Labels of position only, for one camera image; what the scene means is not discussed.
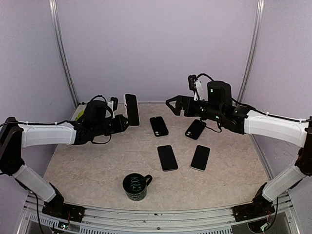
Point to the purple edged black phone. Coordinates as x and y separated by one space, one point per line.
167 158

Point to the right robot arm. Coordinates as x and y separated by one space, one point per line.
244 119

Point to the black mug green print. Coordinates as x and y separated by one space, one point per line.
135 186

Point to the front aluminium rail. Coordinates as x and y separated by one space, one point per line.
97 220

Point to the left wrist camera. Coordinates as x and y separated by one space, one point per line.
113 103

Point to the left aluminium frame post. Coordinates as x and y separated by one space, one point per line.
62 54

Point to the aluminium frame post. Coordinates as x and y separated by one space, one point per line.
62 54
252 50

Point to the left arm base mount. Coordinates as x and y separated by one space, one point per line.
64 211

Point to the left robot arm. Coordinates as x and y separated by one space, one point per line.
15 135

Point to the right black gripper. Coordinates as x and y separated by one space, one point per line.
176 110

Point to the right aluminium frame post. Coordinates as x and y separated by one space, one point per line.
252 50

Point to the green plastic bowl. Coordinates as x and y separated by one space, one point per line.
80 116

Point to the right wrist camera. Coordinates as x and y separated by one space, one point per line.
196 86

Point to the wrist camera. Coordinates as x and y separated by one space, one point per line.
113 103
196 86

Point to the black phone case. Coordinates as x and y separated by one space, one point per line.
195 129
158 126

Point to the silver edged black phone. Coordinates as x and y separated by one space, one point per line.
200 158

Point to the large black phone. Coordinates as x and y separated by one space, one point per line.
133 109

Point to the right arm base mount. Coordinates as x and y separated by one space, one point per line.
252 210

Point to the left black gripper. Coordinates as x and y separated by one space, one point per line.
121 127

